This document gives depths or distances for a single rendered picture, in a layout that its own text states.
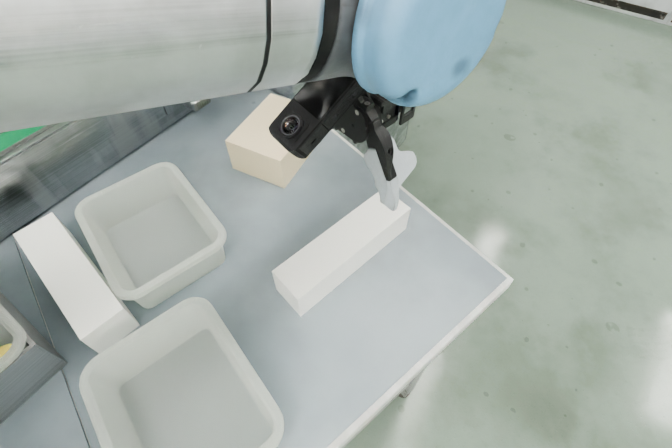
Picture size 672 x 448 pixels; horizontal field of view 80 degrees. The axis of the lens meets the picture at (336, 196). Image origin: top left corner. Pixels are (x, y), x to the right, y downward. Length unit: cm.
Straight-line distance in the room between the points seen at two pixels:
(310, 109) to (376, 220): 30
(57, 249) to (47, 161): 18
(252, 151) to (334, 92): 38
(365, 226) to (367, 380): 22
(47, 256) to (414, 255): 57
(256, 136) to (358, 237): 28
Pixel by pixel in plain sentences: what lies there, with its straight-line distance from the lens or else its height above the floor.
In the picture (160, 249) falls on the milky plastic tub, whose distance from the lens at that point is 75.
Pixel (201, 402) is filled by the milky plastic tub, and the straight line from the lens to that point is 62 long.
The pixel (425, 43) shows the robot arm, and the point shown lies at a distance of 17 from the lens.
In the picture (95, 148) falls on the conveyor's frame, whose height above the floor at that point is 81.
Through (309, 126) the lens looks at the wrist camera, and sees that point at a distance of 39.
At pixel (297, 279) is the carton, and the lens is 60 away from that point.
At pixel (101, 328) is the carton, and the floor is 80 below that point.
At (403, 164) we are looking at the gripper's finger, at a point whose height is 100.
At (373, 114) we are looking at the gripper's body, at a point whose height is 108.
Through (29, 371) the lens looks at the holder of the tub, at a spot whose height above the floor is 79.
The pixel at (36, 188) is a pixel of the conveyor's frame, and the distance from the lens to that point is 87.
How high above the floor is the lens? 134
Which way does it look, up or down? 51 degrees down
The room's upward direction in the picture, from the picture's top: straight up
